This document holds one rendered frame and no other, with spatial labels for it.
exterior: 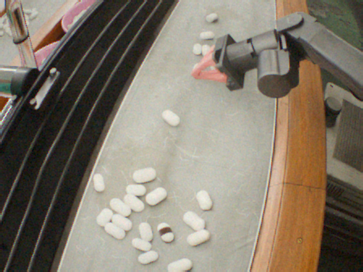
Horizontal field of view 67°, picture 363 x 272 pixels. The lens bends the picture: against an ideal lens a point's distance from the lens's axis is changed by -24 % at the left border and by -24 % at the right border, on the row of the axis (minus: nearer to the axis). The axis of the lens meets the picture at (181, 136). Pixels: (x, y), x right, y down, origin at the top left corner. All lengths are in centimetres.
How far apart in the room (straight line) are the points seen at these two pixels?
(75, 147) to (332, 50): 37
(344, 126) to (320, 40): 68
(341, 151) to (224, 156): 55
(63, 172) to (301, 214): 42
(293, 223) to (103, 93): 39
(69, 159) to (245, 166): 43
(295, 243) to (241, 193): 14
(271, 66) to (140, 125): 28
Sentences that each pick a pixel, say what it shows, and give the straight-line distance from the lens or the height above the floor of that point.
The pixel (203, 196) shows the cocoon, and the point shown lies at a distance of 55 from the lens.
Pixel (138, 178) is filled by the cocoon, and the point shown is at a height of 76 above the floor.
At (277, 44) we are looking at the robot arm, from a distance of 56.
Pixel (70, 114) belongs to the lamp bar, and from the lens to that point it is 23.
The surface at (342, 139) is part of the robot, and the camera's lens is 110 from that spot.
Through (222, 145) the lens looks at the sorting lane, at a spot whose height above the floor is 74.
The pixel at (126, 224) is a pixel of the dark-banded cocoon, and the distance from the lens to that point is 53.
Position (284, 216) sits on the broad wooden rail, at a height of 76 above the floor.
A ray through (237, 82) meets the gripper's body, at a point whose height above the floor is 84.
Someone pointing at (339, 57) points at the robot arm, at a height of 100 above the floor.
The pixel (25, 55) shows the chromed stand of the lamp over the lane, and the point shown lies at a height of 100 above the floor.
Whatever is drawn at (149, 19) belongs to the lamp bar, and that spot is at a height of 107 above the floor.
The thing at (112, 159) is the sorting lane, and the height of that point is 74.
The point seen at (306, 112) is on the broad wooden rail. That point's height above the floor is 76.
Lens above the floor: 125
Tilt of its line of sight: 53 degrees down
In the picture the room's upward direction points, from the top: 1 degrees clockwise
